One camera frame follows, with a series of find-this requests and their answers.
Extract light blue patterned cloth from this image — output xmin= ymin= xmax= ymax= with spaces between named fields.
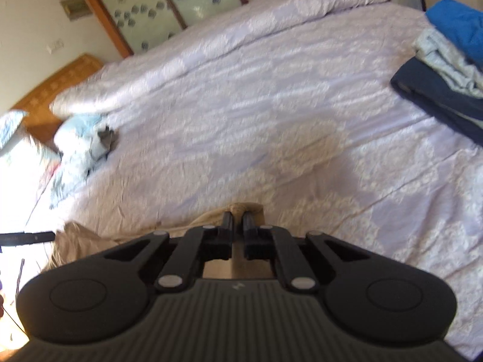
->
xmin=413 ymin=28 xmax=483 ymax=99

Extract light blue crumpled garment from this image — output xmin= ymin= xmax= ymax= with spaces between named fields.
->
xmin=49 ymin=113 xmax=121 ymax=211

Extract rolled lilac quilt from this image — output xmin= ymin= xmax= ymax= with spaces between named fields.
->
xmin=49 ymin=0 xmax=395 ymax=118

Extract small light blue floral pillow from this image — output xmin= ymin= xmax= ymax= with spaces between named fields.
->
xmin=0 ymin=110 xmax=29 ymax=148

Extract wall control panel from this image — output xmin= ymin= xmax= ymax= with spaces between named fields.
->
xmin=60 ymin=0 xmax=91 ymax=22

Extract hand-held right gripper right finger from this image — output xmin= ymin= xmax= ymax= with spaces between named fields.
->
xmin=241 ymin=211 xmax=371 ymax=294

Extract white pillow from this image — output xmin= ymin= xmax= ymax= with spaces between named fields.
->
xmin=0 ymin=136 xmax=62 ymax=234

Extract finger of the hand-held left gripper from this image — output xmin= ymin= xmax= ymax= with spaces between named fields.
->
xmin=25 ymin=231 xmax=56 ymax=245

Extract bright blue folded cloth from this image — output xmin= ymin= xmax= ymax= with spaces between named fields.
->
xmin=426 ymin=0 xmax=483 ymax=65

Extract wooden headboard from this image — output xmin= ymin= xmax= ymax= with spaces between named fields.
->
xmin=9 ymin=53 xmax=105 ymax=148

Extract bed with lilac bedspread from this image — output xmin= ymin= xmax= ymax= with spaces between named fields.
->
xmin=0 ymin=0 xmax=483 ymax=351

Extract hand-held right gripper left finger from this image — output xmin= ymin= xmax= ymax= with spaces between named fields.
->
xmin=105 ymin=211 xmax=235 ymax=294

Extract beige pants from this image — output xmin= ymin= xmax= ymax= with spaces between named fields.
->
xmin=47 ymin=202 xmax=273 ymax=280

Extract navy blue folded cloth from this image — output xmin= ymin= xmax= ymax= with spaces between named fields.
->
xmin=390 ymin=58 xmax=483 ymax=144

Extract small grey item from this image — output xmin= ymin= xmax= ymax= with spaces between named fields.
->
xmin=96 ymin=125 xmax=121 ymax=152

